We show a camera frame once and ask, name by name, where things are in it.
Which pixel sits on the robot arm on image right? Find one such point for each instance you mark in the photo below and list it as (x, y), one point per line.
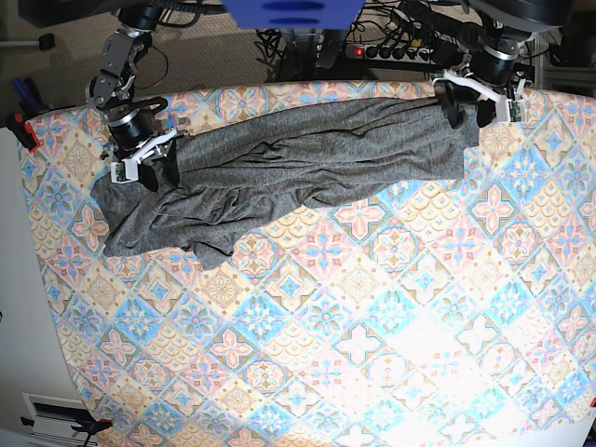
(496, 35)

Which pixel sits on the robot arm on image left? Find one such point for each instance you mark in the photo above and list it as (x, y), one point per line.
(114, 85)

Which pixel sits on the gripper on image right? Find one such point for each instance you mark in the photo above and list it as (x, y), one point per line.
(492, 81)

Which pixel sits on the grey t-shirt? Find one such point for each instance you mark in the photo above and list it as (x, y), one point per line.
(247, 175)

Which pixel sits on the white power strip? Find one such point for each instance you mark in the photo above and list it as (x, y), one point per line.
(390, 53)

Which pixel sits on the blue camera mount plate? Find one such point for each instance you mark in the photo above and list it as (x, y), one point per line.
(293, 14)

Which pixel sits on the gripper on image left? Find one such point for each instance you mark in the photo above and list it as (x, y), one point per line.
(140, 150)

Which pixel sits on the patterned tablecloth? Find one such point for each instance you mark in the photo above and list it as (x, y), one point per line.
(430, 314)

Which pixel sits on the white vent panel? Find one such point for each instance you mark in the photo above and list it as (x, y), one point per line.
(51, 419)

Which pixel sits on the red black clamp left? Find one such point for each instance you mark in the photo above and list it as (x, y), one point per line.
(22, 130)

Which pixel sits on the black orange clamp bottom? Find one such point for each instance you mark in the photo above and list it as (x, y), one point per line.
(91, 426)

